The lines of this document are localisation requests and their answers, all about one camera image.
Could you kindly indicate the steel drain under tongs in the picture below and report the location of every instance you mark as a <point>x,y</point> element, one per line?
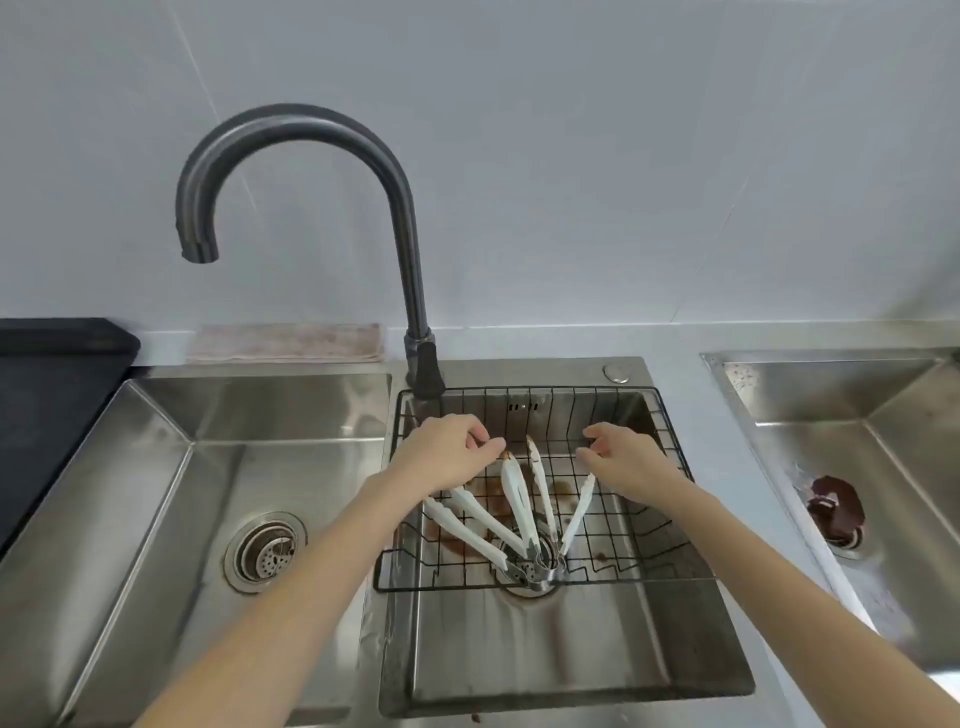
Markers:
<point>534,583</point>

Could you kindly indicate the person's right hand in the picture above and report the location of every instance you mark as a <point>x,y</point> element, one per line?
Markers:
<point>637,465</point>

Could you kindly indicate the stainless steel double sink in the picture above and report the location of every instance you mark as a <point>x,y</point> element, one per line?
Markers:
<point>187,480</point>

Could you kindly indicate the round steel drain strainer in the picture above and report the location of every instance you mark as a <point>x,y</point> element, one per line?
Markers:
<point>265,553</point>

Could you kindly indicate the black cooktop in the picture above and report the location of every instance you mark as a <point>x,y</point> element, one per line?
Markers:
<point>52,405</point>

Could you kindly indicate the person's left fingers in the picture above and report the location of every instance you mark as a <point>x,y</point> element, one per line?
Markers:
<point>489,447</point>

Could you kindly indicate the brown sink drain stopper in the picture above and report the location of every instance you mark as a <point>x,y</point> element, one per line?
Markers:
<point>836,506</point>

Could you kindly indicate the dark grey gooseneck faucet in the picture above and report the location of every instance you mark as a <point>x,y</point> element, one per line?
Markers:
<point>409,247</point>

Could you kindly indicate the round steel sink cap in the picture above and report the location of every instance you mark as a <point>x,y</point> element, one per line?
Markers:
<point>618,372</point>

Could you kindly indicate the person's left hand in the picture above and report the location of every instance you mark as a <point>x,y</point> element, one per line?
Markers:
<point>435,457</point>

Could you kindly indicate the pink beige dishcloth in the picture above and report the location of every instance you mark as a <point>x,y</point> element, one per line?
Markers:
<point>285,343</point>

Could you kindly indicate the person's left forearm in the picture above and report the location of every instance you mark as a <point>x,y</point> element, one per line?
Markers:
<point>300,592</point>

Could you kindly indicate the person's right forearm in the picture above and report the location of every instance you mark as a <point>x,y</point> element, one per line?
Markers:
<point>780,592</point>

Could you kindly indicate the person's right fingers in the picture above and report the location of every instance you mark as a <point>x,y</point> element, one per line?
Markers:
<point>596,442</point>

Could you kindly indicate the stainless steel single sink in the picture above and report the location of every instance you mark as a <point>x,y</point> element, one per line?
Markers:
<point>885,465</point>

